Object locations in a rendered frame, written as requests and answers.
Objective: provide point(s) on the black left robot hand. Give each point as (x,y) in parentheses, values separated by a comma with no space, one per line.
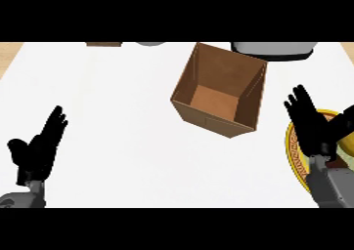
(38,153)

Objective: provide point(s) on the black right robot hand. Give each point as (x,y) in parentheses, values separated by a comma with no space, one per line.
(310,130)

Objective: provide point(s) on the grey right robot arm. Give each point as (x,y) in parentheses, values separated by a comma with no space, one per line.
(330,184)

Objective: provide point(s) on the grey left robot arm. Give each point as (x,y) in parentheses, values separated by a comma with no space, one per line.
(22,197)

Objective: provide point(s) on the yellow patterned plate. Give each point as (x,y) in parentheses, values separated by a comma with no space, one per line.
(294,153)

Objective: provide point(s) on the brown cardboard box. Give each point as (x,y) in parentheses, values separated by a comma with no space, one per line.
(219,92)

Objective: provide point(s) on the grey and black appliance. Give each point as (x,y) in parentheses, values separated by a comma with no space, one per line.
(275,50)

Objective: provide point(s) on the brown wooden block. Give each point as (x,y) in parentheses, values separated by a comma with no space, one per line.
(103,44)

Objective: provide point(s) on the grey round object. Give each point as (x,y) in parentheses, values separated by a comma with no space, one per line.
(151,43)

